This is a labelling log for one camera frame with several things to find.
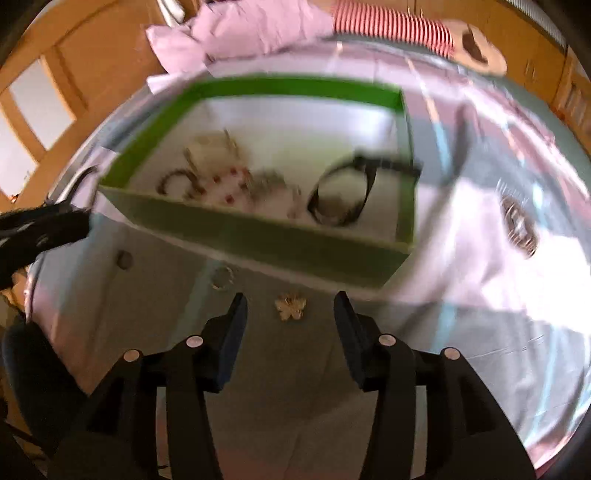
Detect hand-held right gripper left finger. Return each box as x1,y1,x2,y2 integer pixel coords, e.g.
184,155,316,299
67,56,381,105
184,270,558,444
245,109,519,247
46,292,249,480

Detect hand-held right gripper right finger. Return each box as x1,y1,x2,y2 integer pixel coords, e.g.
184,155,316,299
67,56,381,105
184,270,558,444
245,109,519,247
333,291,536,480

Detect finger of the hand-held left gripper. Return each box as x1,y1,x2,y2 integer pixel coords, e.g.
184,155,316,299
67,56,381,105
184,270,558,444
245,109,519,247
0,204,92,289

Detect silver bangle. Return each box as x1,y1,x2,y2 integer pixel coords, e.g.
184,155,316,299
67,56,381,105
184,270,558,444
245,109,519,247
46,165,100,208

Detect green cardboard box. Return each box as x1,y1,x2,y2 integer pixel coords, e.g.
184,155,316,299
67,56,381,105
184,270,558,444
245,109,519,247
98,76,419,291

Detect brown beaded bracelet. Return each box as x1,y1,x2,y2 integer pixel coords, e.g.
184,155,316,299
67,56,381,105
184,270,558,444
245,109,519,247
156,167,206,202

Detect black wrist watch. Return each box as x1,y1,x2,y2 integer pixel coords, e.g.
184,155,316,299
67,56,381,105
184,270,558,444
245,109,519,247
306,149,424,228

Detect checked printed bed sheet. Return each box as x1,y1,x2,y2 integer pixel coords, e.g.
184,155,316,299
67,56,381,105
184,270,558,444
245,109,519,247
25,34,591,480

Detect pink quilt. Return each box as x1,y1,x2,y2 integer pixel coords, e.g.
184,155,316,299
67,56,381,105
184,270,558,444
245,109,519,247
145,0,339,78

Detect striped plush toy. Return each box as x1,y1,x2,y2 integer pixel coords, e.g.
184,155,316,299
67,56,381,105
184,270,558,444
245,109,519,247
318,0,509,77

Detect wooden wardrobe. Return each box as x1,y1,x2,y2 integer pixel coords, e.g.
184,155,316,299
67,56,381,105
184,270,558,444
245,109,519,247
411,0,591,153

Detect small silver ring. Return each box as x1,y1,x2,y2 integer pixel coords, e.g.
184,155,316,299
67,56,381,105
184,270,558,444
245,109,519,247
209,265,235,292

